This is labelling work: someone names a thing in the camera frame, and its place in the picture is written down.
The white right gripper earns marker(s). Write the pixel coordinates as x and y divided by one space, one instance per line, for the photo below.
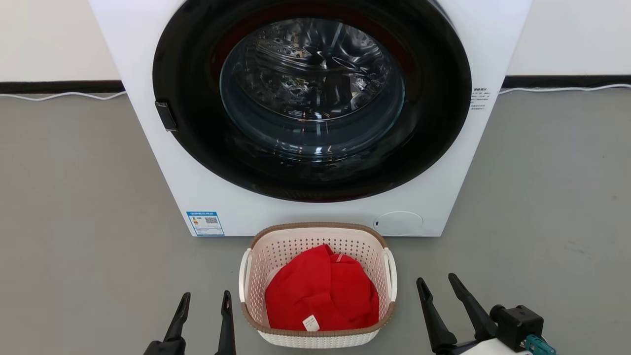
475 348

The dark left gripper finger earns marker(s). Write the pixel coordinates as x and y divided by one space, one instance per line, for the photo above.
227 325
176 320

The white laundry basket brown rim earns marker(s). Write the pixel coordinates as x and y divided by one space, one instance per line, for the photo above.
296 240

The white garment care tag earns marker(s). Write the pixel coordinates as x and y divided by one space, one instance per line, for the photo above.
310 323

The red garment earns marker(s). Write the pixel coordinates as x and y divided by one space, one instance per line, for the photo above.
320 291

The blue energy label sticker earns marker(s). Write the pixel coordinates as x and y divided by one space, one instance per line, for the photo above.
205 224

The round white filter cover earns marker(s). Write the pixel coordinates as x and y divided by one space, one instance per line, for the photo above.
398 223

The white front-load washing machine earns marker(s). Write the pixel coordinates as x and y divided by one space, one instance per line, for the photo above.
340 217

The round black washer door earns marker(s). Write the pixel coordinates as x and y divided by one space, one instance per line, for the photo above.
197 143

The small printed text label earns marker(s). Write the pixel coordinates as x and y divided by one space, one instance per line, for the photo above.
480 98

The steel washer drum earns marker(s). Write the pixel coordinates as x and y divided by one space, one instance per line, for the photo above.
310 84

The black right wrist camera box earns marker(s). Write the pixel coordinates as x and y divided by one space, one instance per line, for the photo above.
517 323

